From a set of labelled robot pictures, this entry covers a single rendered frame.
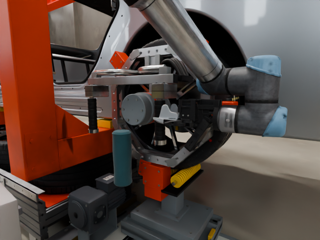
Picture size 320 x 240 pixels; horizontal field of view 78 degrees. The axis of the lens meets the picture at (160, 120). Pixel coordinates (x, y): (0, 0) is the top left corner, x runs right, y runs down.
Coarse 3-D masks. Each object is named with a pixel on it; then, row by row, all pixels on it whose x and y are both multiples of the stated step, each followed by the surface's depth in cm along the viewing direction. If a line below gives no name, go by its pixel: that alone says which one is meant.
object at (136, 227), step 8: (128, 216) 120; (216, 216) 121; (128, 224) 113; (136, 224) 116; (208, 224) 114; (216, 224) 113; (128, 232) 114; (136, 232) 110; (144, 232) 107; (152, 232) 110; (160, 232) 108; (208, 232) 110; (216, 232) 109
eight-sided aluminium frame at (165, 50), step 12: (144, 48) 90; (156, 48) 87; (168, 48) 83; (132, 60) 94; (180, 60) 81; (120, 96) 107; (204, 96) 78; (120, 108) 110; (120, 120) 107; (132, 132) 108; (132, 144) 101; (144, 156) 98; (156, 156) 94; (168, 156) 95; (180, 156) 87
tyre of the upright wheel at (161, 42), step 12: (144, 60) 101; (216, 96) 83; (228, 96) 81; (216, 132) 85; (228, 132) 89; (204, 144) 89; (216, 144) 86; (192, 156) 93; (204, 156) 90; (180, 168) 98
